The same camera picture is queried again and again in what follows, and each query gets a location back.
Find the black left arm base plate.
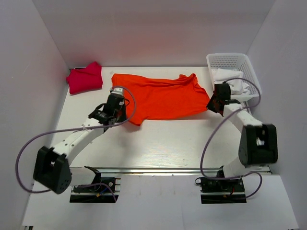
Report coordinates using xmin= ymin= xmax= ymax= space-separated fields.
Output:
xmin=70 ymin=166 xmax=121 ymax=204

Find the white plastic basket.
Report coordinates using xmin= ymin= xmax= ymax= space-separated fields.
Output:
xmin=206 ymin=53 xmax=261 ymax=102

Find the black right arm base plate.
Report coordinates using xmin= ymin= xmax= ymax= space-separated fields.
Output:
xmin=195 ymin=177 xmax=247 ymax=204

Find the orange t shirt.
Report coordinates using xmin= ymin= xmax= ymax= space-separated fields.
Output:
xmin=112 ymin=73 xmax=210 ymax=126

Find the folded red t shirt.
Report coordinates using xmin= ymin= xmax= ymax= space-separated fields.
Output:
xmin=66 ymin=62 xmax=103 ymax=95

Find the aluminium front rail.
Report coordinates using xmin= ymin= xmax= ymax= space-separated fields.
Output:
xmin=42 ymin=165 xmax=272 ymax=177

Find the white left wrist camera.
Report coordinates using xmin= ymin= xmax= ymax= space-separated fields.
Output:
xmin=110 ymin=87 xmax=124 ymax=96

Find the white t shirt in basket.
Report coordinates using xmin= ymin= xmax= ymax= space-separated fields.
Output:
xmin=213 ymin=69 xmax=250 ymax=95

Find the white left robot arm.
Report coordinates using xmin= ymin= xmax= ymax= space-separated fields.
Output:
xmin=33 ymin=91 xmax=126 ymax=194

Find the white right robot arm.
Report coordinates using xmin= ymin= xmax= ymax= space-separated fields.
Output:
xmin=207 ymin=83 xmax=278 ymax=191

